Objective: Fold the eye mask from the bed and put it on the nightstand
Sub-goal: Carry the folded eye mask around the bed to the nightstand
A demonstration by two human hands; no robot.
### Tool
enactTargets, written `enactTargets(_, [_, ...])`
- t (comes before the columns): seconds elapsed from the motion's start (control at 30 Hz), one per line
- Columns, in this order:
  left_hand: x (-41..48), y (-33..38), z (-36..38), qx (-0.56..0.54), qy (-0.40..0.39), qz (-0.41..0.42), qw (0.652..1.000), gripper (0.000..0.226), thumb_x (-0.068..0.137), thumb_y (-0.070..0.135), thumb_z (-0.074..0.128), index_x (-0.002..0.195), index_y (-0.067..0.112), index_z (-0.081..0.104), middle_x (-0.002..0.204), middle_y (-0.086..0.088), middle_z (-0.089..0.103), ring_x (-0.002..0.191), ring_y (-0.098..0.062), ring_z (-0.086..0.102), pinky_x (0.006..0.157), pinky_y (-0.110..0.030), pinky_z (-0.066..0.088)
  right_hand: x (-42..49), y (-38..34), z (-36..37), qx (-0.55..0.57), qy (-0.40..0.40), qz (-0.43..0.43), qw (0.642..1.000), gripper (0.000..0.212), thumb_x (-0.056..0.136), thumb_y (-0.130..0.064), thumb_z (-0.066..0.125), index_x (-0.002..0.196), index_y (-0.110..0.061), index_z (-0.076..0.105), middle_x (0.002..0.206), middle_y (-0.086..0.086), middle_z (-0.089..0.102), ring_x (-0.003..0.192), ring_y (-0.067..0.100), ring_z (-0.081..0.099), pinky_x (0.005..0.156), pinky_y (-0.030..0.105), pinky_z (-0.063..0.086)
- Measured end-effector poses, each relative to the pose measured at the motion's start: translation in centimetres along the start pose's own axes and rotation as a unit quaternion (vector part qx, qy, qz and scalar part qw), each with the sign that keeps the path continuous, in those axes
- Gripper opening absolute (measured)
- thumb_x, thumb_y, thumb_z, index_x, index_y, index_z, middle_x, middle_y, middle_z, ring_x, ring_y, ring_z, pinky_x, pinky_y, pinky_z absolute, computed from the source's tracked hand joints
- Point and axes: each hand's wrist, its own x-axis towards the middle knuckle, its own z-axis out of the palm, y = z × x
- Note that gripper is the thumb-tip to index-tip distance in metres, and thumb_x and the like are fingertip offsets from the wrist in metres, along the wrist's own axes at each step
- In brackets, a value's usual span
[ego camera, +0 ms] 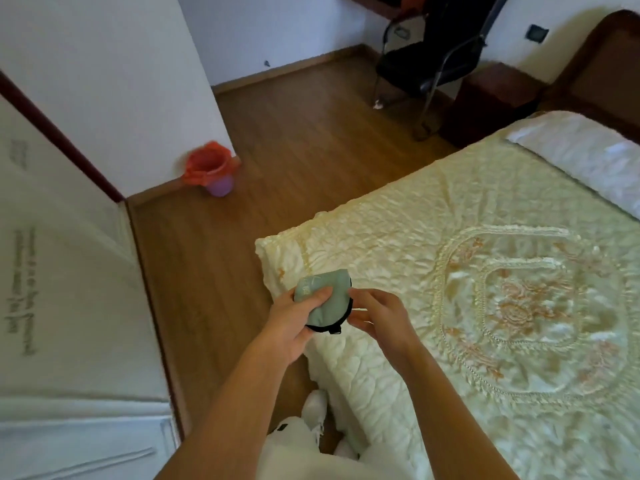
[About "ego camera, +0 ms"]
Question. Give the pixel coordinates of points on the white panelled door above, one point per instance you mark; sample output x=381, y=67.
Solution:
x=75, y=314

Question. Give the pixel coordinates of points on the cream embroidered quilted bedspread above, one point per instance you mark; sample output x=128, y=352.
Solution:
x=480, y=304

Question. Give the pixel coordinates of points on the green fabric pouch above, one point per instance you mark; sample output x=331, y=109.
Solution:
x=325, y=299

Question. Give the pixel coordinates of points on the person's left hand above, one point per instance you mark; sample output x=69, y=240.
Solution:
x=287, y=324

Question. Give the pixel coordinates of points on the black metal frame chair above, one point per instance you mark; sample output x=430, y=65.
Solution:
x=430, y=49

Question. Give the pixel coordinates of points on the dark wooden headboard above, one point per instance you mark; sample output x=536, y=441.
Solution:
x=595, y=69

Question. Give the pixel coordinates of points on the person's left forearm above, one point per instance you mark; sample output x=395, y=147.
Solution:
x=225, y=409

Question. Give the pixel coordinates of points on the person's white shoe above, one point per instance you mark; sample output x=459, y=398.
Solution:
x=346, y=448
x=316, y=407

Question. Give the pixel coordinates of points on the person's right thumb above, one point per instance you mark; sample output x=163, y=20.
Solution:
x=361, y=323

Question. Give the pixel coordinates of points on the purple bin with orange bag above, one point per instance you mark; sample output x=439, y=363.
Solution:
x=211, y=167

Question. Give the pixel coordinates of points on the dark wooden nightstand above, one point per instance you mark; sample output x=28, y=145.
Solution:
x=492, y=102

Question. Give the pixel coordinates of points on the person's white trousers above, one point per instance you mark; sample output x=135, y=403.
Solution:
x=320, y=452

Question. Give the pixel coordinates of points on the dark wall socket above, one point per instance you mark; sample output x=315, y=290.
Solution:
x=537, y=33

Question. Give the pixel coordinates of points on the person's right forearm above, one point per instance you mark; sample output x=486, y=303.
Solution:
x=450, y=419

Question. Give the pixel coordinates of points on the white pillow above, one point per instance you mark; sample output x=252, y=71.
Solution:
x=580, y=154

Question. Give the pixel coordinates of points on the person's right hand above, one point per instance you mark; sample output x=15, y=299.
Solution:
x=382, y=314

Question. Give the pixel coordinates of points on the person's left thumb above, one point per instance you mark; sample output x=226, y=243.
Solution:
x=316, y=297

